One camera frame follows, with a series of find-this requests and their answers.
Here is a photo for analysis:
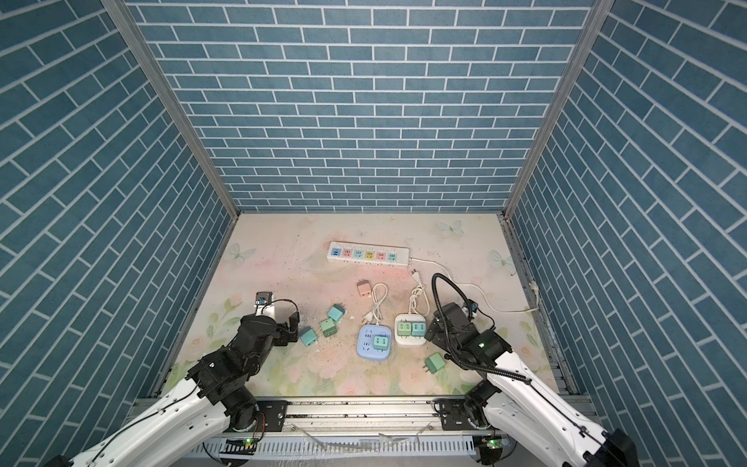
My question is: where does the green USB charger plug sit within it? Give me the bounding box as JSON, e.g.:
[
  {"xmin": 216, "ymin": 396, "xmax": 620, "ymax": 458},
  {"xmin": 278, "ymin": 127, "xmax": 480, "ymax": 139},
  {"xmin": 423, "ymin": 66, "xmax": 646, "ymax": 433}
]
[
  {"xmin": 319, "ymin": 318, "xmax": 338, "ymax": 338},
  {"xmin": 397, "ymin": 321, "xmax": 412, "ymax": 338},
  {"xmin": 424, "ymin": 352, "xmax": 447, "ymax": 375}
]

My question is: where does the blue square power socket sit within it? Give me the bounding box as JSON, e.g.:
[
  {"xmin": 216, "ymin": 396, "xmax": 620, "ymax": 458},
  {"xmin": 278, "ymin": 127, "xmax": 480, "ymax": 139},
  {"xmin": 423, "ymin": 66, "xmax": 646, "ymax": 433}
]
[{"xmin": 356, "ymin": 324, "xmax": 392, "ymax": 362}]

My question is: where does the long white power strip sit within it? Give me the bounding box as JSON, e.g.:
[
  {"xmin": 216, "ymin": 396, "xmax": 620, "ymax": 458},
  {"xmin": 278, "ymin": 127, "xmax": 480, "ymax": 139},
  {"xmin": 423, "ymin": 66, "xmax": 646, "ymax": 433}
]
[{"xmin": 327, "ymin": 241, "xmax": 410, "ymax": 269}]

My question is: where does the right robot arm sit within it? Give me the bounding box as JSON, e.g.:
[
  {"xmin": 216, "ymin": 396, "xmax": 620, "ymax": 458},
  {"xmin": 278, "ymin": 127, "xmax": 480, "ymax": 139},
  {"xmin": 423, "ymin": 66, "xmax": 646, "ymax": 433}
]
[{"xmin": 426, "ymin": 272, "xmax": 639, "ymax": 466}]

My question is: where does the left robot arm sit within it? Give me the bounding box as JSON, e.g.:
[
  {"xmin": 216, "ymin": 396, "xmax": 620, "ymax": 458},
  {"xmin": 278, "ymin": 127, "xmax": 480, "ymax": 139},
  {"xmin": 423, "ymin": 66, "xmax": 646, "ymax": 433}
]
[{"xmin": 46, "ymin": 311, "xmax": 300, "ymax": 466}]

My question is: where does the white square power socket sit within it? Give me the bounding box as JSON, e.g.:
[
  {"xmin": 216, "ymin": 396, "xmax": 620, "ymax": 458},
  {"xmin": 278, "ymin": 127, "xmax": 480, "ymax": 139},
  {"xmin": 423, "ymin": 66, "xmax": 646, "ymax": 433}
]
[{"xmin": 394, "ymin": 314, "xmax": 427, "ymax": 348}]

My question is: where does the pink USB charger plug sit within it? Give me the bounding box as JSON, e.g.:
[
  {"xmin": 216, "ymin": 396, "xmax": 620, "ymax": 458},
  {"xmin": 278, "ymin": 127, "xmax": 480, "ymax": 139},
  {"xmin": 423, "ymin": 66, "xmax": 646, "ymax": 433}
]
[{"xmin": 356, "ymin": 280, "xmax": 373, "ymax": 298}]

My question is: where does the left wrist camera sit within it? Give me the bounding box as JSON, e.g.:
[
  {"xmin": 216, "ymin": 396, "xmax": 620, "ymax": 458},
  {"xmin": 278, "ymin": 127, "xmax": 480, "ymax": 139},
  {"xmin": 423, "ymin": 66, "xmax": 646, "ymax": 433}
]
[{"xmin": 255, "ymin": 291, "xmax": 275, "ymax": 318}]

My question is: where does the blue socket white cable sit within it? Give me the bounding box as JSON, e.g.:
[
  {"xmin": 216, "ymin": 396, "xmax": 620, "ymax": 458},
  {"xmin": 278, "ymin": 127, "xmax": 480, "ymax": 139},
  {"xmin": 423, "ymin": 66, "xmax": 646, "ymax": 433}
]
[{"xmin": 361, "ymin": 282, "xmax": 390, "ymax": 327}]

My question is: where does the white power strip cable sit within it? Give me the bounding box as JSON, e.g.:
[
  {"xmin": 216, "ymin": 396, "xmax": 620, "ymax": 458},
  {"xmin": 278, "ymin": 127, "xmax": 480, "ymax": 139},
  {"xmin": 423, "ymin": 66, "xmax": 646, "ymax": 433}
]
[{"xmin": 407, "ymin": 256, "xmax": 538, "ymax": 315}]

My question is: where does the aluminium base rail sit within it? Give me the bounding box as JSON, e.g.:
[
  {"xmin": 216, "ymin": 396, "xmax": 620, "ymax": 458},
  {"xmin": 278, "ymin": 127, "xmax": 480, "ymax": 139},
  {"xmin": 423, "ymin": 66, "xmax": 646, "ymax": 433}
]
[{"xmin": 183, "ymin": 395, "xmax": 507, "ymax": 466}]

